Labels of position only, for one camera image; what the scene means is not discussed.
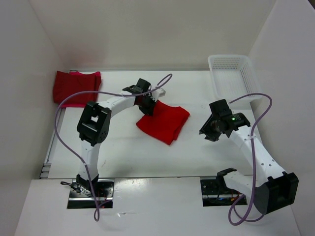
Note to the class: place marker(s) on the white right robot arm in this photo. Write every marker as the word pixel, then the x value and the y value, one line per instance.
pixel 270 186

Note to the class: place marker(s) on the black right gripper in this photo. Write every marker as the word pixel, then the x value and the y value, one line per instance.
pixel 210 135

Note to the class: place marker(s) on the white plastic laundry basket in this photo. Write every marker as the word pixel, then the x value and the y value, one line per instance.
pixel 233 76

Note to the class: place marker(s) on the bright red t shirt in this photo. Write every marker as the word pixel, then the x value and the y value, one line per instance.
pixel 165 124

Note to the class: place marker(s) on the dark red t shirt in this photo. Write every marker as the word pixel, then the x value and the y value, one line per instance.
pixel 73 86

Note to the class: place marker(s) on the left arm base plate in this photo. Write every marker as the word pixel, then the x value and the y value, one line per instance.
pixel 79 198

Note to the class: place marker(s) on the pink red t shirt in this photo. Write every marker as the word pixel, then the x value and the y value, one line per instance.
pixel 78 105

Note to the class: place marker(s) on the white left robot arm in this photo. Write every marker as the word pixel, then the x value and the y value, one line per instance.
pixel 93 126

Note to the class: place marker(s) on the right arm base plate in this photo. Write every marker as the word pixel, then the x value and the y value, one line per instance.
pixel 214 196

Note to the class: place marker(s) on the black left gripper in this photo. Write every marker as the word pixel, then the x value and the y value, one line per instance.
pixel 148 110

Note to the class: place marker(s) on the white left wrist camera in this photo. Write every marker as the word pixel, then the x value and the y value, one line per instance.
pixel 157 94

